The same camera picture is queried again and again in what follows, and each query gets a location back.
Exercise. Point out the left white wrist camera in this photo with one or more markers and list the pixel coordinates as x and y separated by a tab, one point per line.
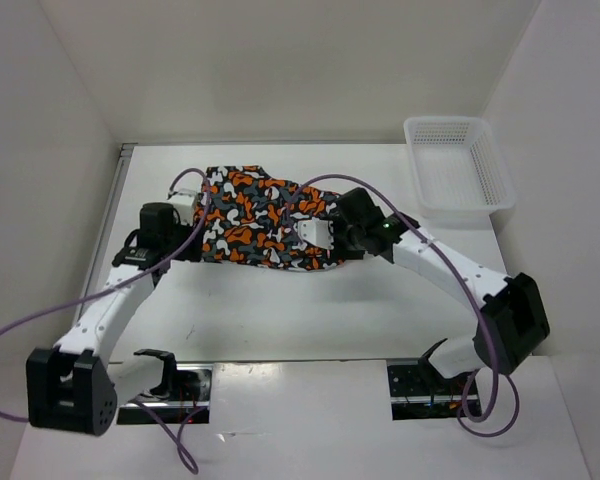
184	202

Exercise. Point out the orange black camouflage shorts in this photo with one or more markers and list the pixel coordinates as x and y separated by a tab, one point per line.
246	225

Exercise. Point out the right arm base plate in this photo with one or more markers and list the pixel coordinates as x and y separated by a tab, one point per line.
413	398

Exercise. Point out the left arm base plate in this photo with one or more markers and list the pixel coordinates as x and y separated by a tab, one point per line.
187	402

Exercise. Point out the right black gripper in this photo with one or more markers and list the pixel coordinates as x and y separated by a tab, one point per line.
338	222

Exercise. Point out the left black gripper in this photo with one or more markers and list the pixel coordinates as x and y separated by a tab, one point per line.
193	249

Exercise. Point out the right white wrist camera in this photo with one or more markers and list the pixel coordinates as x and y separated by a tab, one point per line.
316	232

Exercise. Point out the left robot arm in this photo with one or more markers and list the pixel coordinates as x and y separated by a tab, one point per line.
73	386

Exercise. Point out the white perforated plastic basket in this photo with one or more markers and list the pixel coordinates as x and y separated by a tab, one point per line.
457	167

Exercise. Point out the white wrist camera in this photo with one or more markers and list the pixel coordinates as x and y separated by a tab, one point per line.
316	232
184	202

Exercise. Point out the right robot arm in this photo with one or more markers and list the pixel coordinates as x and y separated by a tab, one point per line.
512	321

